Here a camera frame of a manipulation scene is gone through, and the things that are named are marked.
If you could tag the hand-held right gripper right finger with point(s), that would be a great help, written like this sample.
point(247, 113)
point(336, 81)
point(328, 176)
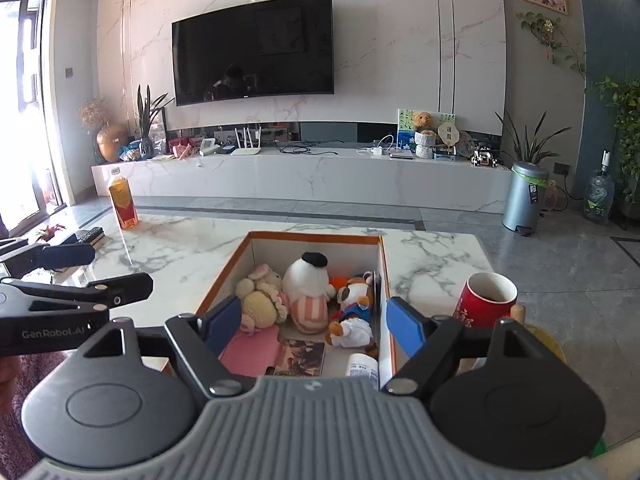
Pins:
point(405, 327)

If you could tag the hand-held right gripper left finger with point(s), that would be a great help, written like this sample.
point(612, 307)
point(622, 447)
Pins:
point(222, 325)

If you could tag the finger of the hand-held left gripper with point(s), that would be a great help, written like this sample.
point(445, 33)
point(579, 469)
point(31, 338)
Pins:
point(125, 287)
point(65, 256)

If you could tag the pink leather key pouch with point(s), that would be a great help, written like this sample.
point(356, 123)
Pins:
point(250, 352)

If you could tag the cream crochet bunny doll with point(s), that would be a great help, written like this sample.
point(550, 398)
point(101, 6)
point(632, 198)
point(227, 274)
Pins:
point(260, 305)

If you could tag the brown dog plush sailor outfit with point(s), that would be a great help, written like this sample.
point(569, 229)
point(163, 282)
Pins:
point(352, 310)

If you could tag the white lotion bottle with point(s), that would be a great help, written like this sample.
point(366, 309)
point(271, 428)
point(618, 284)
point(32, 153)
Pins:
point(361, 370)

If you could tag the dark printed card box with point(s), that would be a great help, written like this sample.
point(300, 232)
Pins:
point(299, 357)

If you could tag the white plush pink striped body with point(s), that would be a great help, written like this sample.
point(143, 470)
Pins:
point(307, 290)

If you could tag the orange cardboard box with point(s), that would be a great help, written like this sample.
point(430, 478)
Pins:
point(310, 243)

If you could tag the small red-leaf plant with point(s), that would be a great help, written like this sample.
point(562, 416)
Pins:
point(50, 234)

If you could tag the black remote control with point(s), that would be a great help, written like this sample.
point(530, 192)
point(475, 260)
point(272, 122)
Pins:
point(90, 236)

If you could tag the person's pink fleece robe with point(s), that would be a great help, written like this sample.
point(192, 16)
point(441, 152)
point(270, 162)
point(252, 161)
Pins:
point(30, 410)

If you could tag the red mug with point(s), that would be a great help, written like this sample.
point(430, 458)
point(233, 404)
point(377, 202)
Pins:
point(482, 310)

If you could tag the amber tea bottle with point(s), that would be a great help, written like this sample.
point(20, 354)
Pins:
point(123, 200)

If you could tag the blue snack bag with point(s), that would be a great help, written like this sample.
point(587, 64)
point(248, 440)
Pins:
point(131, 152)

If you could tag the gold round vase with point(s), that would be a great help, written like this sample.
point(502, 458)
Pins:
point(112, 142)

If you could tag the yellow plastic item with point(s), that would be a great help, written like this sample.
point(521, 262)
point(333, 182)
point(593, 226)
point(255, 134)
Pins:
point(547, 342)

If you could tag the dried flower bunch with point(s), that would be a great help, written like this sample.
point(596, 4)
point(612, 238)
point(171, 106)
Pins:
point(94, 112)

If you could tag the sliding glass door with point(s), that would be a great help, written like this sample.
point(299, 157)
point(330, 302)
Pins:
point(25, 110)

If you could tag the green plant in glass vase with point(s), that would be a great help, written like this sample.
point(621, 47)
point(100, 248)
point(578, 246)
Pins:
point(147, 125)

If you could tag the small white display device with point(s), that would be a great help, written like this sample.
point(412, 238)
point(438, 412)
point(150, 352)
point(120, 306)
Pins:
point(208, 147)

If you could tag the white marble television cabinet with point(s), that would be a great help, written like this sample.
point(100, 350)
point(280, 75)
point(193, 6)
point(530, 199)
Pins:
point(300, 180)

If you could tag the grey pedal trash bin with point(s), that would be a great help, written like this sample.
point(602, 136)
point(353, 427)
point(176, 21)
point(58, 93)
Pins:
point(522, 200)

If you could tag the grey tablet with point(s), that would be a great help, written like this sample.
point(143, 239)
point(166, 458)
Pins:
point(402, 154)

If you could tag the white router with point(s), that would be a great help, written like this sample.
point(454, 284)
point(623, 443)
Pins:
point(246, 149)

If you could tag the black and white toy car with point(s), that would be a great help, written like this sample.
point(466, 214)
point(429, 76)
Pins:
point(484, 159)

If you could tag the decorative plate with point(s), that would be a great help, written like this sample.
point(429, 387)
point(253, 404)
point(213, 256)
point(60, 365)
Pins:
point(466, 142)

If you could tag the green painted picture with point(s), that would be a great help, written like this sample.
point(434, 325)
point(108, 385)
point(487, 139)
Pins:
point(405, 130)

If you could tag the round paper fan ornament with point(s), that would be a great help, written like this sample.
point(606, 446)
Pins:
point(447, 132)

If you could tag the small brown teddy bear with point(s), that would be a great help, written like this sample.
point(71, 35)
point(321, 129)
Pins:
point(424, 121)

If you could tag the potted long-leaf plant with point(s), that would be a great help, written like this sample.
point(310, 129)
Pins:
point(530, 145)

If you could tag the clear water jug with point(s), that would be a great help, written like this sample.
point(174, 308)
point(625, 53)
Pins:
point(599, 195)

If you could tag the black curved television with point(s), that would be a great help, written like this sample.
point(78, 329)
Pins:
point(250, 50)

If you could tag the leafy green climbing plant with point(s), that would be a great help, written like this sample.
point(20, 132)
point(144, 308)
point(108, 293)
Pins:
point(625, 125)

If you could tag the hanging vine plant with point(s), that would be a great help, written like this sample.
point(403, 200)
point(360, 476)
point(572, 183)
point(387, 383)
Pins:
point(550, 35)

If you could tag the wall socket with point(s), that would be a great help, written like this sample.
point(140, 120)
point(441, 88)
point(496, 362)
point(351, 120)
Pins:
point(561, 168)

